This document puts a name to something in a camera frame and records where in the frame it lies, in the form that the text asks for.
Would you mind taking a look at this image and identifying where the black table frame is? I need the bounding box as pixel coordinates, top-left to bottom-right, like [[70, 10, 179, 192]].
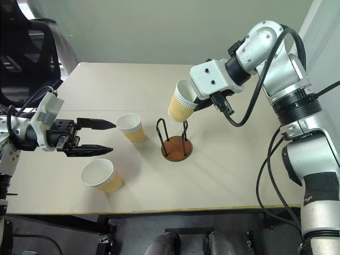
[[0, 204, 302, 255]]

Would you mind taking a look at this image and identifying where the black right body cable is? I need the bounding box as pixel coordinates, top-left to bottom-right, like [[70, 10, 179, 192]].
[[256, 124, 305, 241]]

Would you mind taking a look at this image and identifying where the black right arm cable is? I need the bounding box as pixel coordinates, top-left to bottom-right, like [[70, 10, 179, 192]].
[[212, 23, 307, 127]]

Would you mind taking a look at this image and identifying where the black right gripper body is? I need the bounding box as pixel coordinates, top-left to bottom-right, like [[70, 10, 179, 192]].
[[210, 89, 236, 116]]

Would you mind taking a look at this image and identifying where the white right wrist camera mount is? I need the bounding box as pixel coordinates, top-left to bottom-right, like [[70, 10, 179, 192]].
[[189, 59, 244, 101]]

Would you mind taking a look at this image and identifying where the wire cup holder wooden base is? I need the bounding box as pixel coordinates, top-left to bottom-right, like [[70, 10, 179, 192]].
[[156, 118, 193, 163]]

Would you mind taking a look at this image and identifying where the black office chair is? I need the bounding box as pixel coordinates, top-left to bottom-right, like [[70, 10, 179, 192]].
[[0, 0, 64, 107]]

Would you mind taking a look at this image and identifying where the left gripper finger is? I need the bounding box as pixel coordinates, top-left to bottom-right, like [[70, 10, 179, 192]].
[[76, 117, 117, 131], [63, 144, 114, 158]]

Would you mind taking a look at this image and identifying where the dark rounded shape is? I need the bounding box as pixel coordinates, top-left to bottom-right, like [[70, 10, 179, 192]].
[[208, 232, 240, 255], [144, 233, 181, 255]]

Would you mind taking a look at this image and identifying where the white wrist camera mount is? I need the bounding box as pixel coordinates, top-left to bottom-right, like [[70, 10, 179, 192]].
[[31, 92, 65, 151], [189, 59, 244, 101]]

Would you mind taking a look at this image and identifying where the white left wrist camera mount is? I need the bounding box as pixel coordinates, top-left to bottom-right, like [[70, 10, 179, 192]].
[[31, 92, 65, 151]]

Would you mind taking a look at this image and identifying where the yellow ribbed paper cup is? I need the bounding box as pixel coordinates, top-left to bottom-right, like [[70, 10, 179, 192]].
[[116, 113, 147, 144], [167, 79, 199, 123], [81, 158, 124, 193]]

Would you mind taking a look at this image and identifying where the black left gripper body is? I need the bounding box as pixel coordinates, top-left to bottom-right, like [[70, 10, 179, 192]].
[[47, 119, 81, 152]]

